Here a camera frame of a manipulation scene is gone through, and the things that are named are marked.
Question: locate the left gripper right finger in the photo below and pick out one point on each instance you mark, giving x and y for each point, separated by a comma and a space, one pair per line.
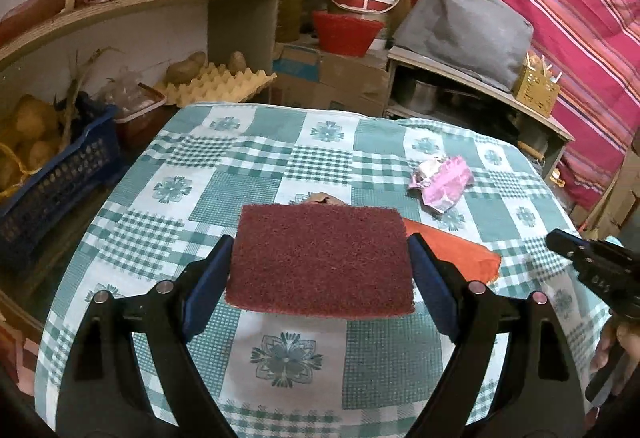
538, 392

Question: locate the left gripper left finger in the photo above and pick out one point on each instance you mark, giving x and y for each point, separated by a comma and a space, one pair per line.
102, 392

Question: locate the orange wrapper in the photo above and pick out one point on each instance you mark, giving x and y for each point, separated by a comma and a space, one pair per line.
472, 260

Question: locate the pink plastic wrapper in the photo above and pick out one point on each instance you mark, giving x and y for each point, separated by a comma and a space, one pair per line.
441, 182

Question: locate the maroon scouring pad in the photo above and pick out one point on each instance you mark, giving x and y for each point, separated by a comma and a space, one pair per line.
316, 260

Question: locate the brown paper bag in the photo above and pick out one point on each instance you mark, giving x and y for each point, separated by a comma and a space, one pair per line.
323, 198

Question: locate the green checkered tablecloth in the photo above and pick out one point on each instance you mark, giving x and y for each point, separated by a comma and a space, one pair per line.
300, 188

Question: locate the blue plastic crate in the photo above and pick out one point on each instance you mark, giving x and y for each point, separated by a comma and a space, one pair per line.
92, 159

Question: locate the yellow cutlery holder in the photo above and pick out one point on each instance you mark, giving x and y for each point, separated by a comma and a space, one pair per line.
537, 86

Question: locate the wooden low shelf cabinet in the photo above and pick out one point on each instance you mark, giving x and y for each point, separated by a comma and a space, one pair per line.
422, 87

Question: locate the striped pink curtain cloth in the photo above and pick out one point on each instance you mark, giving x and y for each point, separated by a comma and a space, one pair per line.
595, 46

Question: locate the grey fabric cover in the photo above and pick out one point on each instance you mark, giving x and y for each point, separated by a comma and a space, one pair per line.
485, 38

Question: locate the yellow egg tray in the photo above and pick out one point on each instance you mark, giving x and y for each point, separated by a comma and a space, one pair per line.
196, 79

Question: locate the red plastic bowl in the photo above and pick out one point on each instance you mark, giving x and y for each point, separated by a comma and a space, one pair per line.
344, 35

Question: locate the cardboard box under bowl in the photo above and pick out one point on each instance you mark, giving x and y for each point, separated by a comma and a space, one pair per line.
310, 78

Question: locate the curved wooden wall shelf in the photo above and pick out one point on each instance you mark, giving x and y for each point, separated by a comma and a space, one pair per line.
45, 42

